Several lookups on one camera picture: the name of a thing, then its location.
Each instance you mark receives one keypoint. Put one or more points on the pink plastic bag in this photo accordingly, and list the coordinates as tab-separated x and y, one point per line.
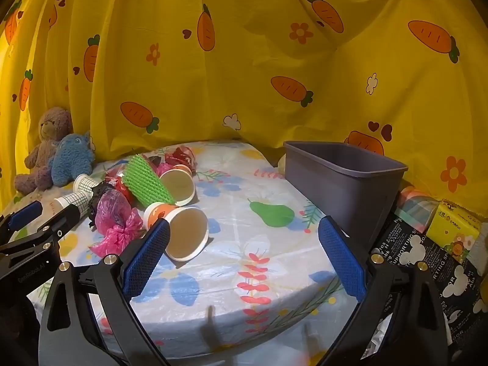
112	213

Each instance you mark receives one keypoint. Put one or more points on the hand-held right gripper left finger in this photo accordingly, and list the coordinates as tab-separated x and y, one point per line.
146	259

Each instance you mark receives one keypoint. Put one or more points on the small pink plastic scrap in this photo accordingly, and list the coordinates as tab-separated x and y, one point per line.
164	169

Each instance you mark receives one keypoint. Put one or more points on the blue plush toy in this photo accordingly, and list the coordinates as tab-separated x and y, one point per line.
72	160

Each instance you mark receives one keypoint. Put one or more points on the floral plastic table cover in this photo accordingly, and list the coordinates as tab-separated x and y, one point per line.
247	244

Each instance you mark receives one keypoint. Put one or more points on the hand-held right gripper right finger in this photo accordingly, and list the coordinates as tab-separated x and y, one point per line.
341	259

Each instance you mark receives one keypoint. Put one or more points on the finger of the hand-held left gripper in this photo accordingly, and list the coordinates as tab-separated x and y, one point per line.
63	219
26	212

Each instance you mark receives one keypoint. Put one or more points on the yellow tissue pack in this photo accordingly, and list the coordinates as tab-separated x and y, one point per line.
451	228

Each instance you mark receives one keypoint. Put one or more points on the pale round object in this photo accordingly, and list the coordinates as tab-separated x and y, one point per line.
282	164

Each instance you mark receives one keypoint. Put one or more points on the orange print paper cup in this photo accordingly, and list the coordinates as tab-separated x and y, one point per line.
186	232
179	188

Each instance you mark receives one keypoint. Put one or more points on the yellow carrot print curtain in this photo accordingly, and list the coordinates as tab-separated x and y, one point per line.
267	45

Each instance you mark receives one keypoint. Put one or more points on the grey plastic bin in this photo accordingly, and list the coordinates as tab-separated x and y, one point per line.
343	194

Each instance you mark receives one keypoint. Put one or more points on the pastel plaid pouch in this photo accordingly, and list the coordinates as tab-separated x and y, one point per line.
415	206

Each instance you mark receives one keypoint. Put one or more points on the black printed bag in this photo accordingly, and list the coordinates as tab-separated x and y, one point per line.
419	259

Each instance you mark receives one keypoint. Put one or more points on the green foam net sleeve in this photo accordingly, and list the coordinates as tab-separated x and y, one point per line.
146	183

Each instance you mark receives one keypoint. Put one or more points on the red wrapper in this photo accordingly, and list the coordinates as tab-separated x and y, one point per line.
181	157

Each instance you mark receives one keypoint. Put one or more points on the black plastic bag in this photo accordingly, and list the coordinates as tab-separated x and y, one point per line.
98	196

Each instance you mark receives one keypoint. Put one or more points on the checked white paper cup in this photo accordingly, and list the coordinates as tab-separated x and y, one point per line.
84	183
70	199

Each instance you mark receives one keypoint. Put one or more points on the purple teddy bear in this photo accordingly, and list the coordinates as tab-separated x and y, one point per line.
49	129

